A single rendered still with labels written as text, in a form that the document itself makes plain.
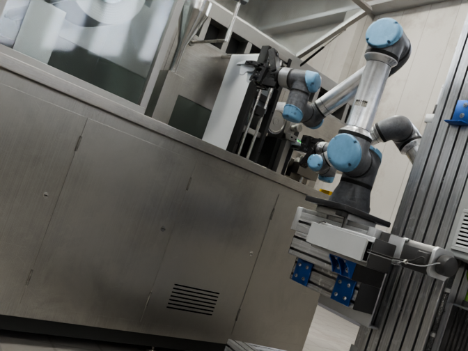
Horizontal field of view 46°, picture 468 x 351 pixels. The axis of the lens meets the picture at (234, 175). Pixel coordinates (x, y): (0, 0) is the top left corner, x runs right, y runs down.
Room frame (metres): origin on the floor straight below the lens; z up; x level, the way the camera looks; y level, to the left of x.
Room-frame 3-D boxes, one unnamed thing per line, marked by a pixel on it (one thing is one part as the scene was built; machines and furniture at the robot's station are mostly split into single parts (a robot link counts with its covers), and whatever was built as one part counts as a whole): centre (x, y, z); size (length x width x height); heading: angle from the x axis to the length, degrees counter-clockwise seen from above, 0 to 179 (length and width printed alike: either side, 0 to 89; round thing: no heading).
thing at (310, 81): (2.00, -0.13, 1.21); 0.11 x 0.08 x 0.09; 55
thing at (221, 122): (2.75, 0.15, 1.17); 0.34 x 0.05 x 0.54; 39
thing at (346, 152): (1.85, -0.35, 1.19); 0.15 x 0.12 x 0.55; 145
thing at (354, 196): (1.96, -0.42, 0.87); 0.15 x 0.15 x 0.10
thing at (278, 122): (2.86, -0.04, 1.18); 0.26 x 0.12 x 0.12; 39
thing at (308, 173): (3.08, -0.24, 1.00); 0.40 x 0.16 x 0.06; 39
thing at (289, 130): (2.78, -0.21, 1.05); 0.06 x 0.05 x 0.31; 39
